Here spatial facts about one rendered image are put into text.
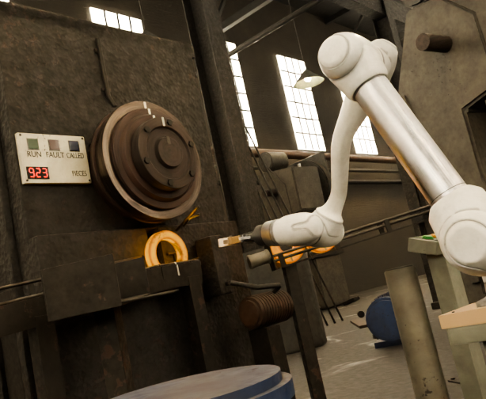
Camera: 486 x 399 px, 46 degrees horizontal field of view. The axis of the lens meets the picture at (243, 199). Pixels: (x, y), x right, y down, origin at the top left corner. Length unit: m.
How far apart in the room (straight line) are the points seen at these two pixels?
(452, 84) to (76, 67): 2.87
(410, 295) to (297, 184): 7.87
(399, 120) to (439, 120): 2.97
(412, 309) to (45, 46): 1.69
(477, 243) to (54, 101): 1.56
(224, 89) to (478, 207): 5.55
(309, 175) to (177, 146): 8.21
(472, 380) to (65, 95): 1.81
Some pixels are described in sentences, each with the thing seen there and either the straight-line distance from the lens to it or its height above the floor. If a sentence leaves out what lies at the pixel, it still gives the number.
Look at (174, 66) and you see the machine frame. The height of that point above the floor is 1.62.
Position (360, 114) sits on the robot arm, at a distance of 1.82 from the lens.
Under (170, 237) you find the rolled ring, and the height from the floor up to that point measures 0.81.
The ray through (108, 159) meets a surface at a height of 1.11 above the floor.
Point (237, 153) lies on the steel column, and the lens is 6.58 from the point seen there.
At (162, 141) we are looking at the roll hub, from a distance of 2.17.
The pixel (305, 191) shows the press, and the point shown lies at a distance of 10.16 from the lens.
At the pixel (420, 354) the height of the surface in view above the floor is 0.19.
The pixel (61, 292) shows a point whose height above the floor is 0.65.
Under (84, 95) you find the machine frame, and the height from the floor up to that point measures 1.42.
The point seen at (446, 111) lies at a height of 1.51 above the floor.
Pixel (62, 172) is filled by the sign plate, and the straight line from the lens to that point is 2.16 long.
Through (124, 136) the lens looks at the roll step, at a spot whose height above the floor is 1.19.
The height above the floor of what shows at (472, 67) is 1.72.
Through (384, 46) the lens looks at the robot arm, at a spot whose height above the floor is 1.16.
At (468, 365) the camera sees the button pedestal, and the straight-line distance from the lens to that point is 2.29.
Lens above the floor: 0.55
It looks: 9 degrees up
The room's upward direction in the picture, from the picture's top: 12 degrees counter-clockwise
